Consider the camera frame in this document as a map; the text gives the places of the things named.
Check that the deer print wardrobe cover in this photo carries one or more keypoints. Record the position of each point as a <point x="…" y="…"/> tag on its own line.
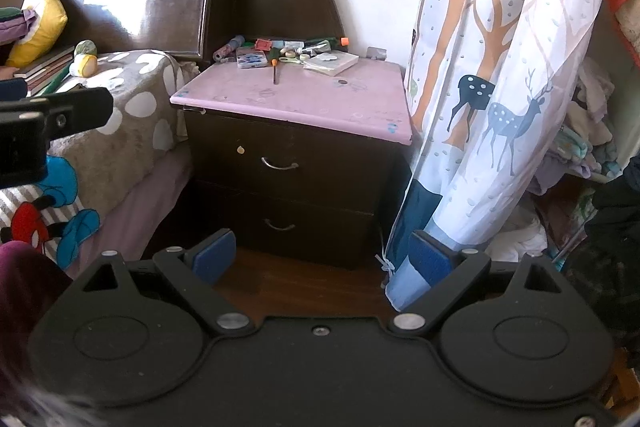
<point x="500" y="57"/>

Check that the small scissors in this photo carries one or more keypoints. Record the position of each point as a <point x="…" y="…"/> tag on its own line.
<point x="291" y="60"/>

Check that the grey metal bracket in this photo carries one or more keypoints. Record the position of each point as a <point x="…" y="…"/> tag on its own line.
<point x="376" y="53"/>

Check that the small red box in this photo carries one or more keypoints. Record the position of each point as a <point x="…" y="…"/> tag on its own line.
<point x="262" y="45"/>

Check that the purple folded cloth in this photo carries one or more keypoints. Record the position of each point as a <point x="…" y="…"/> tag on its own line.
<point x="12" y="29"/>

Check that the person's maroon pant leg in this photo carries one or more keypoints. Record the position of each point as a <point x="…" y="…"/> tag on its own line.
<point x="25" y="287"/>

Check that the white cloth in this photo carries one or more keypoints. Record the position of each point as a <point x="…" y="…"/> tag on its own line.
<point x="520" y="234"/>

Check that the dark wooden nightstand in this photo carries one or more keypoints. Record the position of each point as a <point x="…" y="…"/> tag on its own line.
<point x="210" y="167"/>

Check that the white tape roll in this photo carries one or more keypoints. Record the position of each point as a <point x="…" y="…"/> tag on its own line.
<point x="289" y="52"/>

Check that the pink nightstand cover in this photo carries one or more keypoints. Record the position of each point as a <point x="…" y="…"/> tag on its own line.
<point x="300" y="102"/>

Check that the stack of books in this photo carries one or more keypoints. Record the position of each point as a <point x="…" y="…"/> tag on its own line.
<point x="47" y="67"/>

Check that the floral printed flat case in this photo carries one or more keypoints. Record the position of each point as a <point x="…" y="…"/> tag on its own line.
<point x="250" y="58"/>

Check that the plain dark drawer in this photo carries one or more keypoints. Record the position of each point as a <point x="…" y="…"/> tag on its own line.
<point x="325" y="232"/>

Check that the cartoon printed bed sheet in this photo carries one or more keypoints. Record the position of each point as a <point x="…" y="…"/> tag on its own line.
<point x="30" y="222"/>

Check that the grey white-spotted blanket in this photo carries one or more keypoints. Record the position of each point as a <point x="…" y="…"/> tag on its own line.
<point x="125" y="132"/>

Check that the green marker with orange cap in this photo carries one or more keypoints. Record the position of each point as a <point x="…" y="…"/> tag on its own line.
<point x="325" y="42"/>

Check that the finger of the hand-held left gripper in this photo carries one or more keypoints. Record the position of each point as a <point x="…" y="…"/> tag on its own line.
<point x="75" y="112"/>

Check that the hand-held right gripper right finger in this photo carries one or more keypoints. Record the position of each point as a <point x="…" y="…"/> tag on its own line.
<point x="432" y="259"/>

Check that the black cloth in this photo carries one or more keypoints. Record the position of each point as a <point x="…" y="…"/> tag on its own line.
<point x="610" y="232"/>

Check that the pile of pale clothes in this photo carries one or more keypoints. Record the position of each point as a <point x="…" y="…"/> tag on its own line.
<point x="590" y="142"/>

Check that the white paper pack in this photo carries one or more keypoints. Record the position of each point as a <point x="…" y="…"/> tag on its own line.
<point x="330" y="63"/>

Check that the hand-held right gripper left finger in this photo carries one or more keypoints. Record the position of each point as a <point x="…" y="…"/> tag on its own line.
<point x="215" y="257"/>

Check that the yellow pillow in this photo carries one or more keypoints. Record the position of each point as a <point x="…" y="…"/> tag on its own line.
<point x="40" y="17"/>

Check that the purple bed sheet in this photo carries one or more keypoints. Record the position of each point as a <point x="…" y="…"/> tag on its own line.
<point x="150" y="202"/>

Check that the drawer with round sticker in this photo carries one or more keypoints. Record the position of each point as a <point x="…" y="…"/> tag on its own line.
<point x="325" y="167"/>

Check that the patterned rolled tube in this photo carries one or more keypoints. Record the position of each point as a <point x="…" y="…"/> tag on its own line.
<point x="227" y="48"/>

